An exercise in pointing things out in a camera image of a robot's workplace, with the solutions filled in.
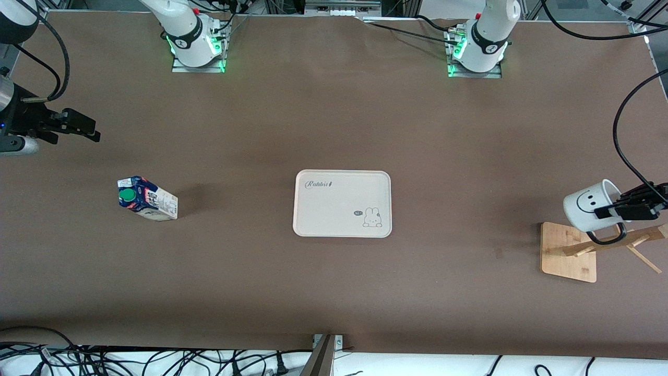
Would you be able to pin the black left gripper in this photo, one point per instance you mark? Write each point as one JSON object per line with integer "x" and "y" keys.
{"x": 643, "y": 203}

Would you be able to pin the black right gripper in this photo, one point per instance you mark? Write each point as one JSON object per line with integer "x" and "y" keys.
{"x": 26, "y": 118}

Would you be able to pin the white smiley face mug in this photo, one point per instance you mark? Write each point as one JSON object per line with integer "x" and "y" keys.
{"x": 582, "y": 206}

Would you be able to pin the blue white milk carton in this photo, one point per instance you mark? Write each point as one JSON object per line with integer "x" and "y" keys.
{"x": 156, "y": 201}

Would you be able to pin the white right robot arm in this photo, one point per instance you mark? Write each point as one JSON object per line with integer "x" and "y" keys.
{"x": 182, "y": 26}

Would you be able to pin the wooden mug rack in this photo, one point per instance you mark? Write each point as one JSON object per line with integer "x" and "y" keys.
{"x": 566, "y": 261}

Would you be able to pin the aluminium extrusion corner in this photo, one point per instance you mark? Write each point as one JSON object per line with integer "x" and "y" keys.
{"x": 644, "y": 23}

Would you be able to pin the black caster wheel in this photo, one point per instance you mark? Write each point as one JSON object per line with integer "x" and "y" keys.
{"x": 627, "y": 4}

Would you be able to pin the brown table cover mat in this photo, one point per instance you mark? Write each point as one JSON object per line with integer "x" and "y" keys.
{"x": 209, "y": 287}

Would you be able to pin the beige rabbit print tray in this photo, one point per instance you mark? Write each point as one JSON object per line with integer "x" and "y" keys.
{"x": 339, "y": 203}

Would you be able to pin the grey aluminium frame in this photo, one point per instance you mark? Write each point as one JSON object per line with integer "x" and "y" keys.
{"x": 52, "y": 6}

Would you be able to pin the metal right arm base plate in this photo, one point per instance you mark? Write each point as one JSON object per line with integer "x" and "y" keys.
{"x": 180, "y": 69}

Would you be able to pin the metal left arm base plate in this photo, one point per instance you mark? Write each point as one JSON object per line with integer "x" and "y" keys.
{"x": 493, "y": 74}

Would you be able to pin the metal pole bracket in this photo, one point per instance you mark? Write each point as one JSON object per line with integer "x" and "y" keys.
{"x": 338, "y": 342}

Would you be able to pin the dark camera stand pole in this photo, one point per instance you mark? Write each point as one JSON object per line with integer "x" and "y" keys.
{"x": 321, "y": 360}

